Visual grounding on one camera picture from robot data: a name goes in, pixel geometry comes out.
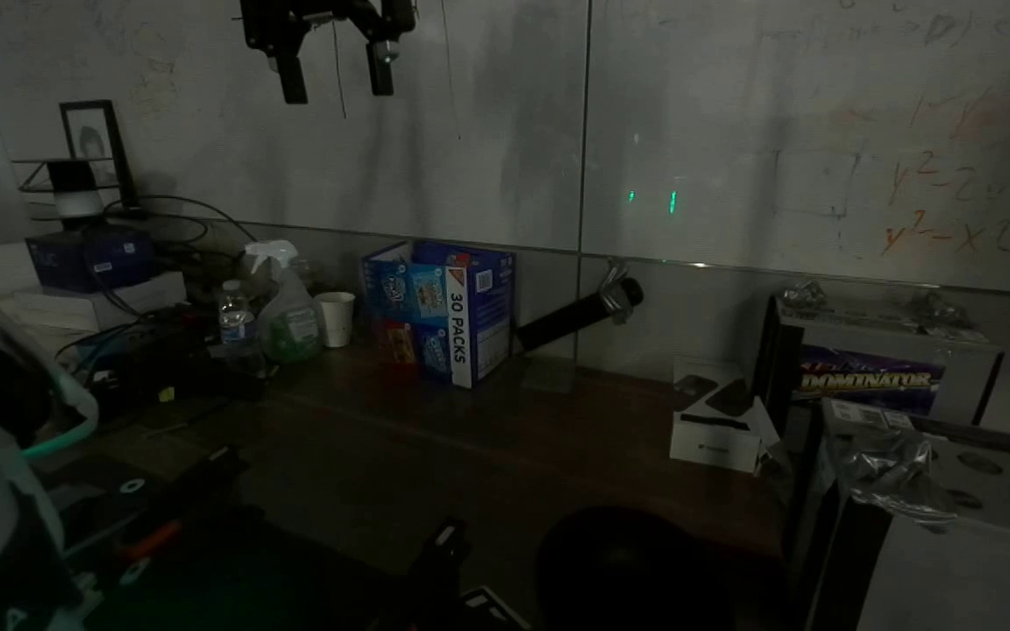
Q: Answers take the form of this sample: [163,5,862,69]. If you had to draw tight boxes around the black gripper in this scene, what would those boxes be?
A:
[235,0,419,109]

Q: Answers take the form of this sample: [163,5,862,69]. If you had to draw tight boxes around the blue snack pack box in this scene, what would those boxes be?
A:
[356,239,522,391]

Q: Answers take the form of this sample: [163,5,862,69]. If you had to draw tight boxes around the small white cardboard box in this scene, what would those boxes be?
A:
[667,368,784,475]

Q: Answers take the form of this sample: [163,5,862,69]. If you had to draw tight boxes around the box with Dominator print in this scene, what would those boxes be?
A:
[757,280,1010,435]

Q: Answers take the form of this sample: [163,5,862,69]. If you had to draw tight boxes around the large silver box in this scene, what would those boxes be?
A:
[811,397,1010,631]

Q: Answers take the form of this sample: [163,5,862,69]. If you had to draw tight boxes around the green spray bottle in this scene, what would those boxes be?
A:
[239,239,326,368]

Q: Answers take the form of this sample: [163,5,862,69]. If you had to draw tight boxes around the white paper cup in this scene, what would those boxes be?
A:
[312,286,361,354]

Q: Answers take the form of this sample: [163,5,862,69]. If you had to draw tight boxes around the clear plastic water bottle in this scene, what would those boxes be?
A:
[215,276,265,364]

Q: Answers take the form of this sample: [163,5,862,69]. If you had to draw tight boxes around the blue device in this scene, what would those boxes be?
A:
[24,225,162,298]

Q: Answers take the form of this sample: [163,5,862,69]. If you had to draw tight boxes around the black flashlight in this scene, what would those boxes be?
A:
[513,273,647,354]

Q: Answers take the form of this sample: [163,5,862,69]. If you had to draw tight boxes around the black clamp device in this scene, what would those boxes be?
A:
[62,445,252,532]

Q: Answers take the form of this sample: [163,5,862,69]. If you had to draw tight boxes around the whiteboard with writing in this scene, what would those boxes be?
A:
[0,0,1010,301]

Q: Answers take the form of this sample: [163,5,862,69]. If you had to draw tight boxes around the black tripod device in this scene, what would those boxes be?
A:
[373,518,532,631]

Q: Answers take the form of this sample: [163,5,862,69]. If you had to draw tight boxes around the crumpled clear plastic wrap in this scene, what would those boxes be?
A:
[823,400,942,511]

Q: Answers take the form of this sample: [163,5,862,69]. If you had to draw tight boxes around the black picture frame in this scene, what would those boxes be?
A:
[57,95,145,209]

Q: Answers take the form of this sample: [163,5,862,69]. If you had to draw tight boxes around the black wire shelf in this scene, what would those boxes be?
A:
[10,154,113,227]

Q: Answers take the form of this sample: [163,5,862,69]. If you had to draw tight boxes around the black cable bundle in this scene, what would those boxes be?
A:
[52,189,269,405]

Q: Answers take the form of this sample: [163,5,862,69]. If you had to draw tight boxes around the red handled tool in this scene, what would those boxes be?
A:
[115,516,190,568]

